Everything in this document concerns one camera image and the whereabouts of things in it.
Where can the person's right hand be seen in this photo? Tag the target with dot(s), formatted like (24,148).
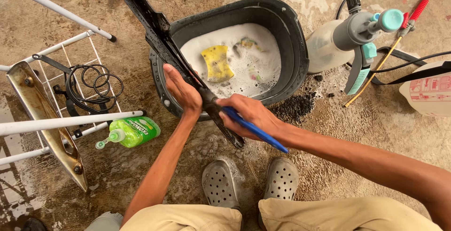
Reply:
(252,116)

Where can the person's left hand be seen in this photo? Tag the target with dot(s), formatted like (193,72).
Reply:
(183,95)

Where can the long black plastic panel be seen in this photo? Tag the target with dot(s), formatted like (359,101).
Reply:
(155,30)

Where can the pile of black dirt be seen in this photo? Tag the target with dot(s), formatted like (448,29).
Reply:
(294,107)

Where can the yellow sponge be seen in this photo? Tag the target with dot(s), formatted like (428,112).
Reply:
(217,63)

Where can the green dish soap bottle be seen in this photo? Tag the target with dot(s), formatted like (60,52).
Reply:
(135,131)

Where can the grey perforated clog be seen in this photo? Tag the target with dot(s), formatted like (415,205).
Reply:
(282,180)
(219,185)

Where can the multicoloured scrub cloth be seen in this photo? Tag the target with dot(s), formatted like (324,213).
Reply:
(248,43)

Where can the black wash basin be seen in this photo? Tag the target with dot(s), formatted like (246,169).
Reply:
(282,30)

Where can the grey teal pump sprayer bottle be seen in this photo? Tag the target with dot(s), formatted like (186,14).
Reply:
(338,39)

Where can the beige trousers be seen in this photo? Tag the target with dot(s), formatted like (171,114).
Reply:
(334,215)

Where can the white metal rack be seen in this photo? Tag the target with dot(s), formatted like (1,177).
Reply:
(53,121)

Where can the bronze metal cover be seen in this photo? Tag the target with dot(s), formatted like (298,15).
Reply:
(38,107)

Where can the white sprayer tank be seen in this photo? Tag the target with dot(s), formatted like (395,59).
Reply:
(428,91)

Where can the black metal bracket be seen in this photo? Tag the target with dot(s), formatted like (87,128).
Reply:
(53,61)

